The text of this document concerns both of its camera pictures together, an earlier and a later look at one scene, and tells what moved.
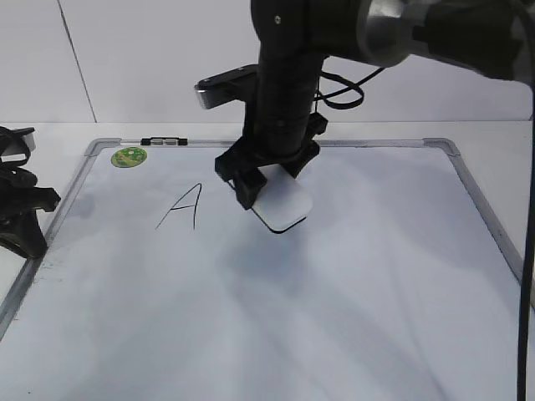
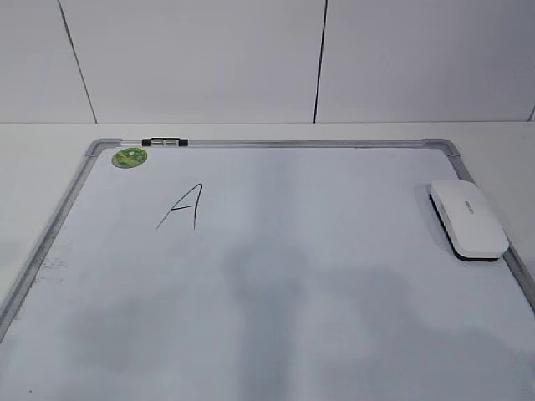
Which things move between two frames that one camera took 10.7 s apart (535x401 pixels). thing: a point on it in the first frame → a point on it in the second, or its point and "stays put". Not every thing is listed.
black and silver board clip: (164, 141) stays put
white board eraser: (284, 201) → (467, 220)
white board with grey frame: (404, 284) stays put
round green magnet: (128, 157) stays put
